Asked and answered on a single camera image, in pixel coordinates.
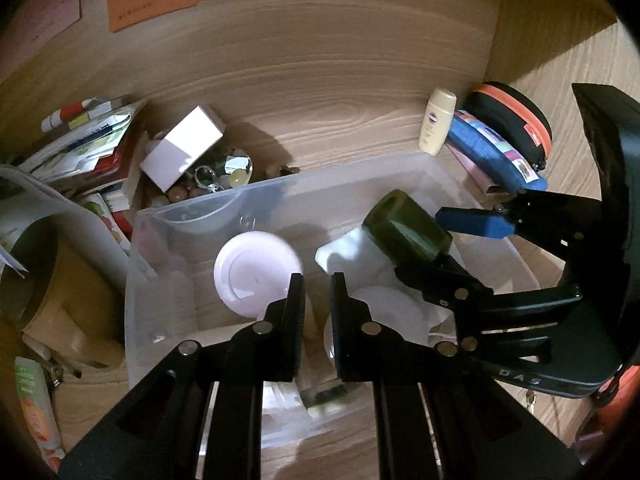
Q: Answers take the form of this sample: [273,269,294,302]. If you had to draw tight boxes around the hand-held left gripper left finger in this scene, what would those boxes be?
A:
[60,272,307,480]

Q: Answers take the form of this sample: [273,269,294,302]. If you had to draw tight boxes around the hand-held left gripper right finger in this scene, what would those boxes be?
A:
[329,272,582,480]

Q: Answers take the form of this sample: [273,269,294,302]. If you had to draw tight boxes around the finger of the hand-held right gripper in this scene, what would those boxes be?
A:
[394,255,584,364]
[434,190,609,262]

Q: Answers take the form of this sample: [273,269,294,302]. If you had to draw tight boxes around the white translucent plastic jar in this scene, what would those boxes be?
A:
[300,284,434,420]

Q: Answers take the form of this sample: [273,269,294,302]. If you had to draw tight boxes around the white paper pouch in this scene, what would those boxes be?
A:
[315,227,457,347]

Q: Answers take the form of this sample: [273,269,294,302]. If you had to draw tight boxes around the dark green glass bottle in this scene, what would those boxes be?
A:
[360,188,454,267]

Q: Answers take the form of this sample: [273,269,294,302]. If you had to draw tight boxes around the clear plastic storage box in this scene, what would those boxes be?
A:
[123,152,544,454]

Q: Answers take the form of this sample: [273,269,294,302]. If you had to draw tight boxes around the flat pink box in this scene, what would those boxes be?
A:
[444,142,507,196]

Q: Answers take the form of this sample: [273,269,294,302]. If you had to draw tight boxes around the blue zip pouch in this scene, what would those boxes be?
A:
[446,109,549,196]

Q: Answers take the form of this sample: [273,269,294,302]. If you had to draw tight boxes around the cream lotion bottle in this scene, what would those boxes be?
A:
[418,88,458,156]

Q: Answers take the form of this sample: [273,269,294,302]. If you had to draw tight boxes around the black and orange case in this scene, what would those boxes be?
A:
[462,81,554,171]

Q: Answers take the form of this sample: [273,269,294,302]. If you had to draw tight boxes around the clear bowl of trinkets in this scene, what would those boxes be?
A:
[149,191,252,233]

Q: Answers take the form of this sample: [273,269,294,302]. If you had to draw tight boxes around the heart-shaped mirror charm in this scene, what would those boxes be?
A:
[224,147,254,189]

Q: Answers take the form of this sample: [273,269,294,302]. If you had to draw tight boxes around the small white cardboard box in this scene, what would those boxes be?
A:
[139,104,226,192]

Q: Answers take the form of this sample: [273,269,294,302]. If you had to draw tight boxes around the curved white sheet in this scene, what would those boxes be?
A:
[0,164,132,292]

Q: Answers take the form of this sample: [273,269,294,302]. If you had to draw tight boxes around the brown mug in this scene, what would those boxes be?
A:
[0,219,127,367]

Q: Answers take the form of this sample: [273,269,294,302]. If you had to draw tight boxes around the small cosmetic tubes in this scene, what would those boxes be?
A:
[22,334,84,387]

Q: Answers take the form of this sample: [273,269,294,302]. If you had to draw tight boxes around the stack of books and papers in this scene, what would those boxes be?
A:
[19,94,152,252]

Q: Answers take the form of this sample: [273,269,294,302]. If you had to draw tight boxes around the orange and green tube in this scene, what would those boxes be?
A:
[13,356,67,472]

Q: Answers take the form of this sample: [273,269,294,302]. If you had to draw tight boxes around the pink paper note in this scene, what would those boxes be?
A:
[0,0,82,69]

